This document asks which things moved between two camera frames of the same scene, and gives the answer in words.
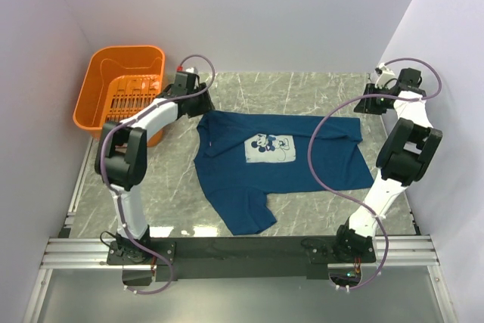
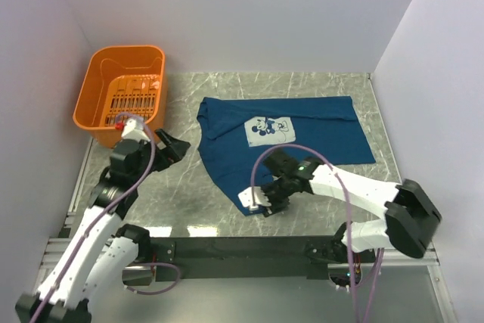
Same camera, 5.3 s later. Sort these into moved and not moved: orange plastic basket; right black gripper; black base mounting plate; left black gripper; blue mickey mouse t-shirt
Moved: right black gripper; left black gripper; blue mickey mouse t-shirt
Not moved: orange plastic basket; black base mounting plate
